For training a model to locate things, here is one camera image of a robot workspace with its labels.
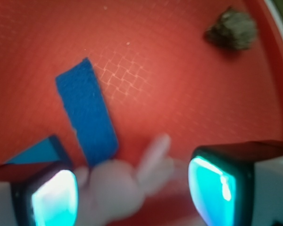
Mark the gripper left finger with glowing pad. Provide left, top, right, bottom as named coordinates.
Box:
left=0, top=161, right=78, bottom=226

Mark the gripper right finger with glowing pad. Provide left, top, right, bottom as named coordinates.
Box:
left=188, top=140, right=283, bottom=226

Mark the blue sponge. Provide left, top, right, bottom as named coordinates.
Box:
left=55, top=58, right=118, bottom=167

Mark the blue rectangular block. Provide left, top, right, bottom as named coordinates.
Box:
left=6, top=135, right=73, bottom=167

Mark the pink plush bunny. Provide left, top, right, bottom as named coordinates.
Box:
left=74, top=133, right=187, bottom=226

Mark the red plastic tray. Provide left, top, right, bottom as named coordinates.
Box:
left=0, top=0, right=283, bottom=226

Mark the brown rough rock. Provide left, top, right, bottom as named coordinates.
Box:
left=204, top=7, right=258, bottom=50

